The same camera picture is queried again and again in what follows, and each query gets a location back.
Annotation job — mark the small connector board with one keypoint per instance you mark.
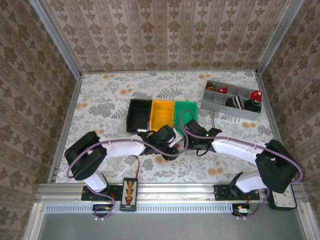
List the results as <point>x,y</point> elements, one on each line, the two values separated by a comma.
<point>242,210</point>
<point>102,209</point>

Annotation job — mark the striped black white knit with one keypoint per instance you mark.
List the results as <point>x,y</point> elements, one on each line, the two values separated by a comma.
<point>236,102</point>

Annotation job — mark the aluminium frame post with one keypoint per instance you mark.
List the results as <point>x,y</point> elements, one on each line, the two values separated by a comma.
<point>277,35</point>
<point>57,40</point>

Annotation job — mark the small red mushroom toy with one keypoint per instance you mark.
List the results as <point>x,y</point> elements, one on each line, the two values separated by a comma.
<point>222,90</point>

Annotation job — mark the yellow plastic bin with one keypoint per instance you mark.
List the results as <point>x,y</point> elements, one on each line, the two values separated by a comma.
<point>162,113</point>

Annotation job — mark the brown small item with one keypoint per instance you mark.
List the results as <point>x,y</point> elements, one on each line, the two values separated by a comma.
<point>210,86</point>

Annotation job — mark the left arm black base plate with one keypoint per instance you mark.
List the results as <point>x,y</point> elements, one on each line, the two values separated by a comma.
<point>87,195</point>

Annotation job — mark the black power distribution board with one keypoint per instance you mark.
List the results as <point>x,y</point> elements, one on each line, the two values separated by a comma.
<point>129,195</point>

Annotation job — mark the large red mushroom toy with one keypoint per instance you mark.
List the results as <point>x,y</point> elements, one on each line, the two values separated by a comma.
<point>256,95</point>

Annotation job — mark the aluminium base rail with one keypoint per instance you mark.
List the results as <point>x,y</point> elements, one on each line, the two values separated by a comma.
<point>175,191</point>

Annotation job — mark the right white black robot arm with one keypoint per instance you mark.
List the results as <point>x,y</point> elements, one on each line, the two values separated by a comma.
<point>232,148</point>

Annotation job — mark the black box with white face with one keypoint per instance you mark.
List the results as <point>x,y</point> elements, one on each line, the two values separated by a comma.
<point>282,200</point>

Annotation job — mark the floral table cloth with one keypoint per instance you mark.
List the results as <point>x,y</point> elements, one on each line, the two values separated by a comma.
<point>112,95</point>

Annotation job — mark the black fabric item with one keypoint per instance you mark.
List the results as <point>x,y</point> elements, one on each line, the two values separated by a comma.
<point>252,105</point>

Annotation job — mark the black plastic bin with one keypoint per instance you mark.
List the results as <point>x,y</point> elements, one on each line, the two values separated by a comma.
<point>138,115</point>

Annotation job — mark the grey compartment organizer tray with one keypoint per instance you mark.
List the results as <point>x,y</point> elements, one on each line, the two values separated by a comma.
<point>220,106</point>

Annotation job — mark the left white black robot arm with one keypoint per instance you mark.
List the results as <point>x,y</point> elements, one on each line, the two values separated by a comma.
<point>125,150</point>

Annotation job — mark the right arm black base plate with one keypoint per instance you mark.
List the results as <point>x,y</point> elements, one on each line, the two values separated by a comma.
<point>222,193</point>

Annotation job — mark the green plastic bin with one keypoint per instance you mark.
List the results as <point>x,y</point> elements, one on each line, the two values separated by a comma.
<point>187,106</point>

